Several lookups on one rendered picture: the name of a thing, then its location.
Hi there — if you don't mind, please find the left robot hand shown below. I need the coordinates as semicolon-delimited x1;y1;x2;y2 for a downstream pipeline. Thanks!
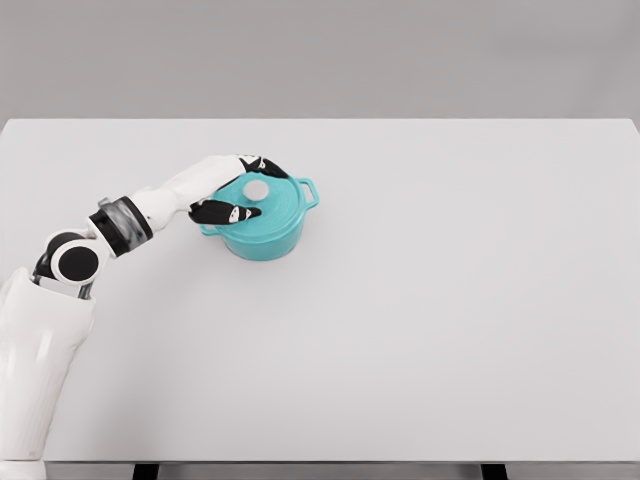
170;154;291;226

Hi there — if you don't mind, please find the teal pot lid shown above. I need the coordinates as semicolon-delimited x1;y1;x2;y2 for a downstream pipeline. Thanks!
201;172;310;235

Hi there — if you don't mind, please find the teal pot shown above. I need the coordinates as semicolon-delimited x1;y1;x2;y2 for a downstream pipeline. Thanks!
199;177;321;261

